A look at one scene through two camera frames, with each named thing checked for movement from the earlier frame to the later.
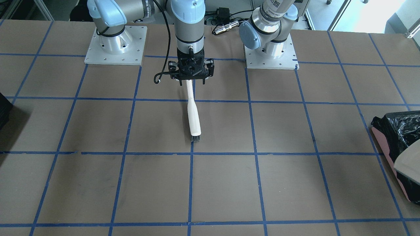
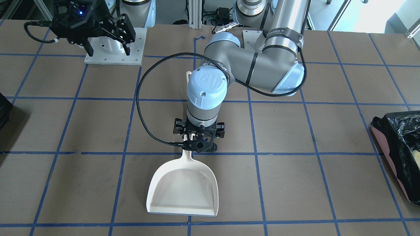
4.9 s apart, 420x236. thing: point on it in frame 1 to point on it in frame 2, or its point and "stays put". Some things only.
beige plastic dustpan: [408, 162] to [184, 186]
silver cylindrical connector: [226, 27] stays put
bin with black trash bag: [394, 131] stays put
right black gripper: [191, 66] to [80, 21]
